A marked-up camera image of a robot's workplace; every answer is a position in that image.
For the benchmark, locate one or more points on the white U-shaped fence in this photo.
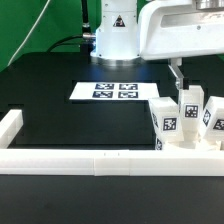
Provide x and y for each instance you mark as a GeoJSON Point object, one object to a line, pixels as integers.
{"type": "Point", "coordinates": [101, 162]}

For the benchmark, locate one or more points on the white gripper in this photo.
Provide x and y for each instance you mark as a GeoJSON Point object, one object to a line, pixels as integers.
{"type": "Point", "coordinates": [174, 29]}

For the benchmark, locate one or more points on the white round stool seat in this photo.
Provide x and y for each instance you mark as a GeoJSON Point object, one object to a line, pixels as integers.
{"type": "Point", "coordinates": [190, 141]}

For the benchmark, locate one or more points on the white sheet with markers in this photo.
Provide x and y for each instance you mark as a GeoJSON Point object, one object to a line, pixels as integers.
{"type": "Point", "coordinates": [114, 91]}

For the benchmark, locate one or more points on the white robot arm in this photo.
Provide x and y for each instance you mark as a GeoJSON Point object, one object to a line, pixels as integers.
{"type": "Point", "coordinates": [117, 37]}

